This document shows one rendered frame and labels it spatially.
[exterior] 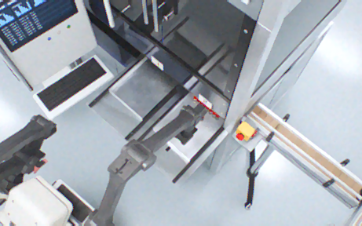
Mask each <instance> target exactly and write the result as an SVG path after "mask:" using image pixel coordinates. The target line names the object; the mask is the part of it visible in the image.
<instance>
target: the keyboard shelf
mask: <svg viewBox="0 0 362 226"><path fill-rule="evenodd" d="M92 57H94V58H95V59H96V61H97V62H98V63H99V64H100V66H102V68H103V69H104V70H105V71H106V72H107V74H105V75H103V76H101V78H99V79H98V80H96V81H95V82H92V84H91V85H89V86H87V87H86V88H85V89H82V91H80V92H78V93H76V94H75V95H74V96H72V98H69V99H68V100H66V101H65V102H63V103H62V104H60V105H59V106H58V107H56V108H54V109H53V110H52V111H48V109H47V108H46V106H45V105H44V104H43V103H42V101H40V99H39V98H38V96H37V95H36V94H38V93H39V92H42V91H43V90H44V89H45V88H47V87H48V86H49V85H52V84H53V83H54V82H56V81H58V80H59V79H60V78H62V77H64V76H65V75H67V74H68V73H69V72H71V71H73V70H74V69H75V68H77V67H79V66H81V65H82V64H84V63H85V62H87V61H88V60H89V59H88V60H86V61H85V62H82V63H81V64H80V65H79V66H77V67H75V68H74V69H71V70H70V69H69V68H68V66H66V67H65V68H63V69H61V70H60V71H59V72H57V73H55V75H52V76H50V77H49V78H47V79H46V80H45V81H44V82H42V84H43V85H44V86H45V88H42V89H41V90H40V91H39V92H37V93H36V94H35V95H33V96H32V97H33V98H34V99H35V101H36V102H37V104H39V107H40V108H41V109H42V111H44V112H45V114H46V116H47V117H48V118H49V120H51V121H52V120H53V119H55V118H56V117H57V116H59V115H61V114H62V113H63V112H65V111H66V110H67V109H69V108H71V107H72V106H73V105H75V104H77V103H78V102H79V101H81V100H82V99H83V98H85V97H87V96H88V95H90V94H91V93H92V92H95V90H97V89H99V88H100V87H101V86H103V85H104V84H105V83H107V82H109V81H111V80H112V78H114V77H115V76H114V75H113V74H112V73H111V72H110V71H109V70H108V68H107V67H106V66H104V63H102V62H101V59H99V58H98V56H96V55H94V56H91V58H92ZM91 58H90V59H91Z"/></svg>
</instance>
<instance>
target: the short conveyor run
mask: <svg viewBox="0 0 362 226"><path fill-rule="evenodd" d="M289 117H290V115H289V114H286V115H285V117H284V118H283V119H281V118H279V117H278V116H277V115H275V114H274V113H273V112H271V111H270V110H269V109H268V108H266V107H265V106H264V105H263V104H261V103H260V102H259V103H258V104H257V105H256V106H255V108H253V109H252V111H251V112H250V113H249V114H248V115H247V116H246V117H245V118H248V120H249V121H252V123H253V124H255V125H256V126H257V127H258V128H257V129H256V130H257V132H258V133H259V134H261V135H262V136H263V138H262V140H264V141H265V142H266V143H267V144H269V145H270V146H271V147H272V148H274V149H275V150H277V151H278V152H279V153H280V154H281V155H282V156H283V157H285V158H286V159H287V160H289V161H290V162H291V163H293V164H294V165H295V166H297V167H298V168H299V169H300V170H302V172H303V173H305V174H306V175H308V176H309V177H311V178H312V180H315V182H316V183H318V184H319V185H320V186H321V187H322V188H324V189H325V190H327V191H328V192H329V193H331V194H332V195H333V196H334V197H335V198H336V199H337V200H339V201H340V202H341V203H343V204H344V205H345V206H347V207H349V208H350V209H352V208H353V207H355V206H357V205H358V204H359V203H360V200H362V180H361V179H359V177H356V175H354V174H353V173H351V172H350V171H349V170H347V169H346V168H345V167H344V166H346V165H347V164H348V163H349V162H350V160H349V159H346V160H343V161H342V162H340V163H338V162H337V161H336V160H334V159H333V158H332V157H331V156H329V155H328V154H326V153H325V152H324V151H322V150H321V149H320V148H318V147H317V146H316V145H315V144H313V143H312V141H310V140H308V139H307V138H306V137H304V136H303V135H301V134H300V133H299V132H298V131H296V130H295V129H294V128H293V127H291V126H290V125H288V124H287V123H286V121H288V119H289Z"/></svg>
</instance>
